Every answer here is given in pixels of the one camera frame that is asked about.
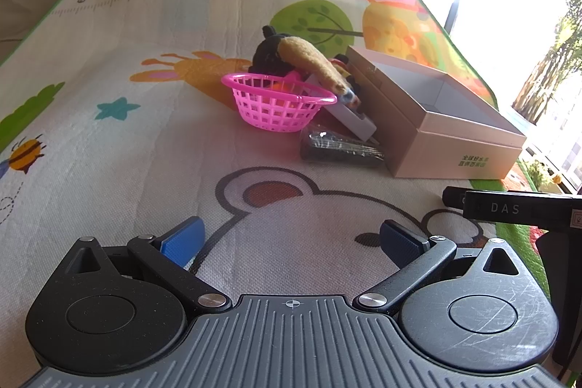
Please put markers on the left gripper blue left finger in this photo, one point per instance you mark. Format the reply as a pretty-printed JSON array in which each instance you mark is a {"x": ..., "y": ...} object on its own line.
[{"x": 182, "y": 243}]

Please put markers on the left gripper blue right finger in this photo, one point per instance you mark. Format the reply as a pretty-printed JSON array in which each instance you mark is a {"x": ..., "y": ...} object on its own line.
[{"x": 401, "y": 245}]

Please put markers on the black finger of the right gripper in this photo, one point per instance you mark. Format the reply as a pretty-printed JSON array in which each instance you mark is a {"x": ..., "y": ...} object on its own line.
[{"x": 454, "y": 197}]

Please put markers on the pink cardboard box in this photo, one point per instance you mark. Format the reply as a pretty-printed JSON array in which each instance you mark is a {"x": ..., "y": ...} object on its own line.
[{"x": 429, "y": 125}]

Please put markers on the white grey rectangular toy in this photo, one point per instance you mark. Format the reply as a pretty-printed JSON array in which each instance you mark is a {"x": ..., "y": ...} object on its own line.
[{"x": 357, "y": 123}]

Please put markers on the pink plastic basket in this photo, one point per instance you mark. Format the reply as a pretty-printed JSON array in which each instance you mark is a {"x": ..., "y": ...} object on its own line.
[{"x": 275, "y": 104}]

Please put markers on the black plush cat toy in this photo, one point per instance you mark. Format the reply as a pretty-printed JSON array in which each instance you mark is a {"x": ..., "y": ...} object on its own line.
[{"x": 266, "y": 59}]

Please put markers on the tan plush paw glove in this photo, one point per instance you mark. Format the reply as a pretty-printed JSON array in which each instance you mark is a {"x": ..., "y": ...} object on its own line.
[{"x": 305, "y": 57}]

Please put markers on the colourful children's play mat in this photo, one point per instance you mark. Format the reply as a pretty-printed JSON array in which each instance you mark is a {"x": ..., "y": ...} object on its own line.
[{"x": 115, "y": 123}]

